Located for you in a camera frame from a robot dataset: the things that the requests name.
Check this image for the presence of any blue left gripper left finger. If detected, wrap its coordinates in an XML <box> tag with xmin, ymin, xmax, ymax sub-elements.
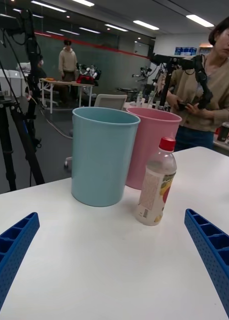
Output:
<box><xmin>0</xmin><ymin>211</ymin><xmax>41</xmax><ymax>320</ymax></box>

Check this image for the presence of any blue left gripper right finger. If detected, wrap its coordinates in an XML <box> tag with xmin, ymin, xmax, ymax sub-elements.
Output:
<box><xmin>184</xmin><ymin>208</ymin><xmax>229</xmax><ymax>320</ymax></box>

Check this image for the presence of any red-capped clear plastic bottle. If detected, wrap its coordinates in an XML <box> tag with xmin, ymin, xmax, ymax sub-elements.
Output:
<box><xmin>135</xmin><ymin>136</ymin><xmax>178</xmax><ymax>227</ymax></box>

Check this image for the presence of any black teleoperation arm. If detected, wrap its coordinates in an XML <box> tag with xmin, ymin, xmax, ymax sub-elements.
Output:
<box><xmin>150</xmin><ymin>53</ymin><xmax>213</xmax><ymax>111</ymax></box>

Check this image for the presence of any person's left hand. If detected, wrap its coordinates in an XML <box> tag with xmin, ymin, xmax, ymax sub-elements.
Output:
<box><xmin>184</xmin><ymin>102</ymin><xmax>207</xmax><ymax>118</ymax></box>

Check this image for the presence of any person's right hand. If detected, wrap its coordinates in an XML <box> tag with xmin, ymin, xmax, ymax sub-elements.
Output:
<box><xmin>166</xmin><ymin>90</ymin><xmax>182</xmax><ymax>109</ymax></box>

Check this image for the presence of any black tripod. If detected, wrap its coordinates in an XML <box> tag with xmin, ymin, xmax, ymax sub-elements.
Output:
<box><xmin>0</xmin><ymin>49</ymin><xmax>46</xmax><ymax>193</ymax></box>

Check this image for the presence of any dark drink can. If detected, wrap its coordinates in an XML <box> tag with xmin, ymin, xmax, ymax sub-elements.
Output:
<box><xmin>217</xmin><ymin>121</ymin><xmax>229</xmax><ymax>142</ymax></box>

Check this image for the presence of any pale blue plastic bin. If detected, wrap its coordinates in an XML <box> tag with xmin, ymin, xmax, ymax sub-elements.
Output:
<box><xmin>70</xmin><ymin>106</ymin><xmax>141</xmax><ymax>208</ymax></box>

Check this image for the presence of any pink plastic bin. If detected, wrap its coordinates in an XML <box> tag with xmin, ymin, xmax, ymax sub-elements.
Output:
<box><xmin>125</xmin><ymin>106</ymin><xmax>183</xmax><ymax>191</ymax></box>

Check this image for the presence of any white folding table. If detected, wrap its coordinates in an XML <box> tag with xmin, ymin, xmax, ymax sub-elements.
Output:
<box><xmin>39</xmin><ymin>77</ymin><xmax>95</xmax><ymax>115</ymax></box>

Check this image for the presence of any pale grey office chair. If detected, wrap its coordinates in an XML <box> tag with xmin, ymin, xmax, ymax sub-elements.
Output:
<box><xmin>93</xmin><ymin>93</ymin><xmax>128</xmax><ymax>111</ymax></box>

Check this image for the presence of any seated person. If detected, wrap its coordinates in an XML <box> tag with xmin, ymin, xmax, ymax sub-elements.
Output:
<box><xmin>35</xmin><ymin>55</ymin><xmax>48</xmax><ymax>80</ymax></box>

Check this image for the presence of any red and black equipment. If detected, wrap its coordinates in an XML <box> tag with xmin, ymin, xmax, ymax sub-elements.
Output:
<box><xmin>76</xmin><ymin>74</ymin><xmax>99</xmax><ymax>87</ymax></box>

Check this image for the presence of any black equipment stand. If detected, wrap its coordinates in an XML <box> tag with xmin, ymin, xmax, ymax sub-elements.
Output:
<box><xmin>0</xmin><ymin>8</ymin><xmax>43</xmax><ymax>151</ymax></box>

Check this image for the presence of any white and black robot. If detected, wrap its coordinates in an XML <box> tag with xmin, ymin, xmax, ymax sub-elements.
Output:
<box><xmin>76</xmin><ymin>63</ymin><xmax>102</xmax><ymax>80</ymax></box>

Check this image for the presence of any person in pale top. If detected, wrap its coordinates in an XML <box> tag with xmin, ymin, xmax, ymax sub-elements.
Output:
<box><xmin>58</xmin><ymin>39</ymin><xmax>79</xmax><ymax>106</ymax></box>

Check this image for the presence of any pale floor cable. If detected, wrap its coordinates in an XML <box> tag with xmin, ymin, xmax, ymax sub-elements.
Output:
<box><xmin>39</xmin><ymin>107</ymin><xmax>74</xmax><ymax>140</ymax></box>

